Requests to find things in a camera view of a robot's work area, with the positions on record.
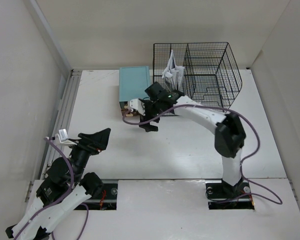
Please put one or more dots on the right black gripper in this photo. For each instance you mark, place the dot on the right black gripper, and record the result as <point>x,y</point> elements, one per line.
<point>147,117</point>

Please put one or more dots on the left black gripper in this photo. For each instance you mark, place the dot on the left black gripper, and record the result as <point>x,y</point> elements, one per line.
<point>94,142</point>

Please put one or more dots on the teal mini drawer cabinet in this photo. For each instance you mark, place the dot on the teal mini drawer cabinet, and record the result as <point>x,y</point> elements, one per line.
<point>133,81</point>

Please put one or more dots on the white paper booklet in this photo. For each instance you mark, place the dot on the white paper booklet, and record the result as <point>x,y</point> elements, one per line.
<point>173,73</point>

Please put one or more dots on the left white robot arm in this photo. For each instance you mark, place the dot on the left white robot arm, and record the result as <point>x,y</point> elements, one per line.
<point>65,187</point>

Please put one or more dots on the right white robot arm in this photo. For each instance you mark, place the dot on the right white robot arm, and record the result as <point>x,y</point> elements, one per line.
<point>227,128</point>

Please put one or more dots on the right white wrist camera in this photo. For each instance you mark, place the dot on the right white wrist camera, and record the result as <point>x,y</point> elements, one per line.
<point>136,106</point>

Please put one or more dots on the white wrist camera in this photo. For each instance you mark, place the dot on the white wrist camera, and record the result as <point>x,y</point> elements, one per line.
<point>61,138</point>
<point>136,106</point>

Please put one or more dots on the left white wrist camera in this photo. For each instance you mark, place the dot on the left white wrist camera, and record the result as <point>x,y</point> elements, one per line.
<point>61,138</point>

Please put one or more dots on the aluminium rail frame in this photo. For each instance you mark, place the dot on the aluminium rail frame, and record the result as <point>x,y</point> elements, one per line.
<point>65,108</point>

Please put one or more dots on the black wire mesh organizer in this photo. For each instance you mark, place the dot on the black wire mesh organizer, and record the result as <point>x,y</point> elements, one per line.
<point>211,75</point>

